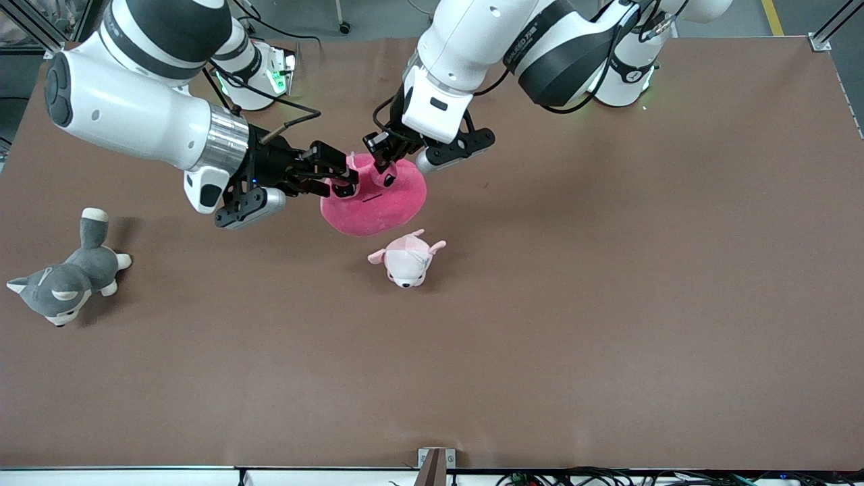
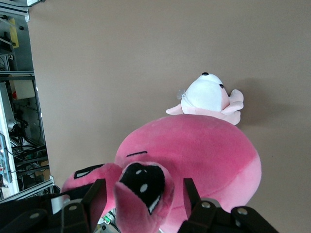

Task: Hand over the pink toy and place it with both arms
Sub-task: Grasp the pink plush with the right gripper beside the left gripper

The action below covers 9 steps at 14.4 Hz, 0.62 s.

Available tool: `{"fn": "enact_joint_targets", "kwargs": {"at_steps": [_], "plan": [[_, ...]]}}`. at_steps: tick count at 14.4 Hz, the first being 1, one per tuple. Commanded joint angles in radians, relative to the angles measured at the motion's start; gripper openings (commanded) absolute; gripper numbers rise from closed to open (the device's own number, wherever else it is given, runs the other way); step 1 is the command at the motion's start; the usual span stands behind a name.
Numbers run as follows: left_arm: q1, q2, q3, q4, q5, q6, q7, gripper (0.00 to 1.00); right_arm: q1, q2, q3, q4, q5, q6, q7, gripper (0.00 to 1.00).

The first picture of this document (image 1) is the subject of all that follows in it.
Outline round hot pink plush toy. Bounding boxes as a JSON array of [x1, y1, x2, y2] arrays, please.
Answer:
[[320, 153, 427, 237]]

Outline pale pink white plush dog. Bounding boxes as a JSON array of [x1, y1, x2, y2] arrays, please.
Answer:
[[368, 229, 447, 289]]

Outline brown table cover mat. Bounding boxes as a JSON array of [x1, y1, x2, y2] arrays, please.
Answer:
[[0, 37, 864, 472]]

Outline grey white plush husky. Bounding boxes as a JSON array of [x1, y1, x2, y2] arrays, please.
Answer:
[[7, 208, 132, 328]]

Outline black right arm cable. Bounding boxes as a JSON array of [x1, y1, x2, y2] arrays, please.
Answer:
[[202, 57, 322, 146]]

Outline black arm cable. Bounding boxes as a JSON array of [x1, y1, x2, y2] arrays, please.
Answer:
[[472, 0, 676, 115], [202, 57, 322, 146]]

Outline black base cable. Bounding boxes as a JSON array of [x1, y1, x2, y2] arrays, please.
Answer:
[[233, 0, 322, 49]]

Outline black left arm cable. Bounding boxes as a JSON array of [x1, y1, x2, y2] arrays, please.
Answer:
[[472, 0, 676, 115]]

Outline aluminium frame post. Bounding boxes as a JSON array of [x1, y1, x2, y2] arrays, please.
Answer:
[[809, 0, 864, 52], [0, 0, 67, 60]]

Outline grey metal camera mount bracket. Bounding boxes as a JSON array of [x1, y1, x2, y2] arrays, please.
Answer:
[[418, 448, 456, 486]]

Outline white table edge rail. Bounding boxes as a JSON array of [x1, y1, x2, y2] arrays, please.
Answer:
[[0, 466, 864, 486]]

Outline tangled black table cables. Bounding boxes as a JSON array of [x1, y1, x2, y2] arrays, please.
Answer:
[[496, 467, 864, 486]]

